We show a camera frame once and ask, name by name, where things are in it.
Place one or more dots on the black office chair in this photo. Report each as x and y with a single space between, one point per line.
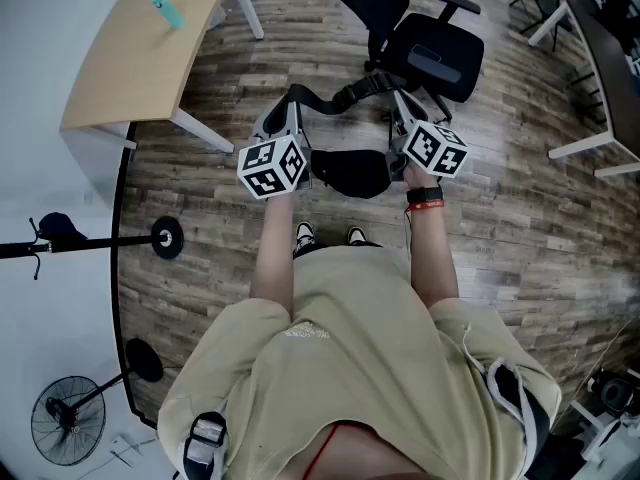
430 53

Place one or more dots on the black bag with strap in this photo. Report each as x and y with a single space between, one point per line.
350 173

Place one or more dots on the person's left shoe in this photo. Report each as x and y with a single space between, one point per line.
305 230

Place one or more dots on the white frame with black device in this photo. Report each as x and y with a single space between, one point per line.
612 398

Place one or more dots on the black wrist watch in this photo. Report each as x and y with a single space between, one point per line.
425 194

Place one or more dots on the person's right forearm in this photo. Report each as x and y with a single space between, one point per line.
432 248

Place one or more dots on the red wristband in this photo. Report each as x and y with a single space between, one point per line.
425 206

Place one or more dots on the beige t-shirt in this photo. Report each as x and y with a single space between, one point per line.
350 358

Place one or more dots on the person's left forearm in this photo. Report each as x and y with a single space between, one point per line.
272 248

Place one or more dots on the dark blue cap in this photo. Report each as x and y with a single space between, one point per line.
60 225

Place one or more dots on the black standing fan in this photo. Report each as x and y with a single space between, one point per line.
67 420

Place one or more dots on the person's shoe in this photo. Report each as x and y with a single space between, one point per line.
356 235
305 230

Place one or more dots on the teal bottle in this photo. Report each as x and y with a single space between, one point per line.
169 12

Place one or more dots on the dark table with white legs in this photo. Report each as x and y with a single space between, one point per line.
610 78

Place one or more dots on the person's right shoe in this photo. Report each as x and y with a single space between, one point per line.
356 235

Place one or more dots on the black coat stand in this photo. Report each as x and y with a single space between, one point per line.
100 243

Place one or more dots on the light wooden desk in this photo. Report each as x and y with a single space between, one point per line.
135 68

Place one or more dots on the black shorts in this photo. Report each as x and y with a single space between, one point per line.
307 252

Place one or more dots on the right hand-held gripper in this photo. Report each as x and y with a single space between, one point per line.
435 148

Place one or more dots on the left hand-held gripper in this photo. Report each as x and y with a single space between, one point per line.
270 168

